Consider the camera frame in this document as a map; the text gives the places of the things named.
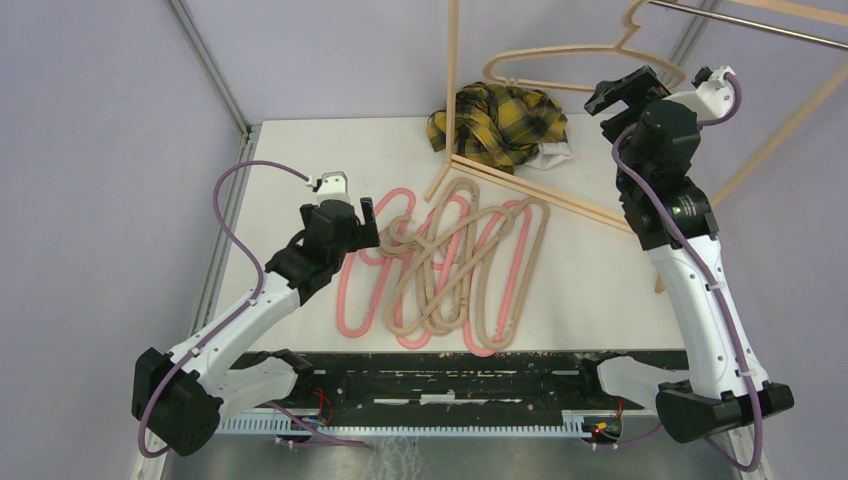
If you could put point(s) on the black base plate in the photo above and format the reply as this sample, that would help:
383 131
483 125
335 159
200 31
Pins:
453 389

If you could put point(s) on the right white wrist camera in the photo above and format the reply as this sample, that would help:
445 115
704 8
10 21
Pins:
716 98

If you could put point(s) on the white slotted cable duct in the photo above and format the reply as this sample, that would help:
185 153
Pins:
266 422

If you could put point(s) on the white cloth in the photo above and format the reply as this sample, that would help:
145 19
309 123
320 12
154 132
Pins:
549 156

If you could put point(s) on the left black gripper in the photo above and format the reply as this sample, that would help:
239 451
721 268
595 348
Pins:
364 235

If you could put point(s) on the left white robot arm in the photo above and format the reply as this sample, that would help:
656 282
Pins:
184 394

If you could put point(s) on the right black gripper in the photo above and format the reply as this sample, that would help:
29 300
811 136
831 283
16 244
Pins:
637 88

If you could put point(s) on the yellow plaid shirt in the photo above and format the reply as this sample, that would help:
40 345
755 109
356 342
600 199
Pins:
504 127

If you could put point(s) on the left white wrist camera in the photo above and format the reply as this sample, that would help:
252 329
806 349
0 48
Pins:
331 186

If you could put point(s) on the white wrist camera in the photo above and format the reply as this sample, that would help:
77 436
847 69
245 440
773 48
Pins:
716 98
331 186

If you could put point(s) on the metal rack rod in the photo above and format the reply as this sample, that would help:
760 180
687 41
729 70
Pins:
753 25

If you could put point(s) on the wooden clothes rack frame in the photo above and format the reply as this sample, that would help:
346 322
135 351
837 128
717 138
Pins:
595 212

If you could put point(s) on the middle pink hanger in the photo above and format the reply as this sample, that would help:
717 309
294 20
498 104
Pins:
390 270

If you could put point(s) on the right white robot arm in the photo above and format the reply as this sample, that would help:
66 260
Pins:
725 385

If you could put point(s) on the beige hanger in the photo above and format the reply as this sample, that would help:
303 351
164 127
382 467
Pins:
433 293
494 225
620 49
510 291

